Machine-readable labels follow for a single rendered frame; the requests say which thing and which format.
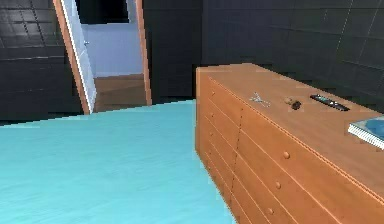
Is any brown and black small object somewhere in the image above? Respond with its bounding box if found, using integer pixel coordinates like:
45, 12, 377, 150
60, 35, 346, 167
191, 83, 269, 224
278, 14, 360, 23
283, 96, 303, 111

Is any wooden chest of drawers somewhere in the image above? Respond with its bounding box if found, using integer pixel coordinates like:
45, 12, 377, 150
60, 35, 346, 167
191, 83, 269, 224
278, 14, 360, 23
195, 62, 384, 224

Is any white room door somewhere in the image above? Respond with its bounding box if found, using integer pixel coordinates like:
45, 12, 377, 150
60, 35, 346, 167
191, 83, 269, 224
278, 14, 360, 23
61, 0, 98, 113

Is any black remote control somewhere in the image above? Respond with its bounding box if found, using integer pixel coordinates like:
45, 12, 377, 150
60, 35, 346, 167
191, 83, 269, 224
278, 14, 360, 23
309, 93, 351, 112

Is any blue spiral notebook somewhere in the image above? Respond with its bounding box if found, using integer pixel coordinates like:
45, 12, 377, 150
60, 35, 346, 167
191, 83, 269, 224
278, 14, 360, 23
347, 115, 384, 151

